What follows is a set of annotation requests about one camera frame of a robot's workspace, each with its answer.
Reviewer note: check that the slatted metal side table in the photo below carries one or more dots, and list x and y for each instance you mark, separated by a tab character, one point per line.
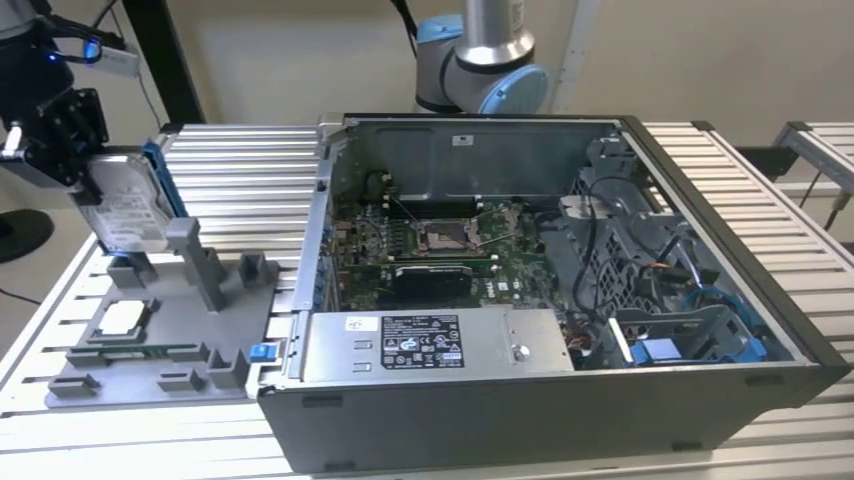
834	137

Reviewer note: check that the metal locking lever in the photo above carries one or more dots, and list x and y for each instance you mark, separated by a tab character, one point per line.
403	207

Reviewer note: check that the silver power supply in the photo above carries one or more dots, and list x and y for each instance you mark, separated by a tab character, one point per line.
333	345

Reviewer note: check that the black table bracket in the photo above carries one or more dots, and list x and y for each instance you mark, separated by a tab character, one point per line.
767	162

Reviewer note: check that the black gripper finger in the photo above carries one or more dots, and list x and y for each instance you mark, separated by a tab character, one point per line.
56	125
93	120

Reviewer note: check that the black RAM slot bank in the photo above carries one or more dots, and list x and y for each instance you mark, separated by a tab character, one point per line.
436	206

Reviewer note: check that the black PC case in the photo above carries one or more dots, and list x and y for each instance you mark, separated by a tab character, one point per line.
467	425

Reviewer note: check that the blue case latch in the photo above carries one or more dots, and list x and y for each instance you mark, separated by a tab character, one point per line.
261	352

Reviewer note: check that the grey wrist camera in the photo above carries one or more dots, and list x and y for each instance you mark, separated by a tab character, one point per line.
33	170

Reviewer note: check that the silver CPU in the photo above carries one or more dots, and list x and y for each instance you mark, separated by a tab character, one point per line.
123	318

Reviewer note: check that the black stand post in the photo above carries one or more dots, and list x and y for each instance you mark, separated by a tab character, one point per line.
169	60

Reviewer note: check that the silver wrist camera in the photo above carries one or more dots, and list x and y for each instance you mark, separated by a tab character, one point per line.
120	62

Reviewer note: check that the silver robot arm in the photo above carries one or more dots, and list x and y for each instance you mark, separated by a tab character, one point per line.
494	45

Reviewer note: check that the green motherboard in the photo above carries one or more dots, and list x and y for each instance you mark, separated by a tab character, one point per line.
520	280

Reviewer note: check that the black round base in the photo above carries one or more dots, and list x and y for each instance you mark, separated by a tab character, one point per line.
22	235

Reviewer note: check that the white case sticker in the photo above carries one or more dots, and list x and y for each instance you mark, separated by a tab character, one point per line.
463	140

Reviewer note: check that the green RAM stick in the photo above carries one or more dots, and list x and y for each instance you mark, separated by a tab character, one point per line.
153	350

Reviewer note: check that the black graphics card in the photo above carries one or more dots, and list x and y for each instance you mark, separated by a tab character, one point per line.
433	285

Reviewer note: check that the grey parts rack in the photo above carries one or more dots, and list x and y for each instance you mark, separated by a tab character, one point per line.
173	325

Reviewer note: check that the CPU socket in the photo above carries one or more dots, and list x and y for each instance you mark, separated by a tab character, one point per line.
440	237

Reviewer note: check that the hard disk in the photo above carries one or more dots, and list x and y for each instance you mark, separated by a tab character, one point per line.
127	210

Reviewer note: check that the blue bay connector block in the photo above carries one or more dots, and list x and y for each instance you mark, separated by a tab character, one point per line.
656	351

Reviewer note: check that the metal disk bay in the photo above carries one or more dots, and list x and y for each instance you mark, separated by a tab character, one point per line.
620	290

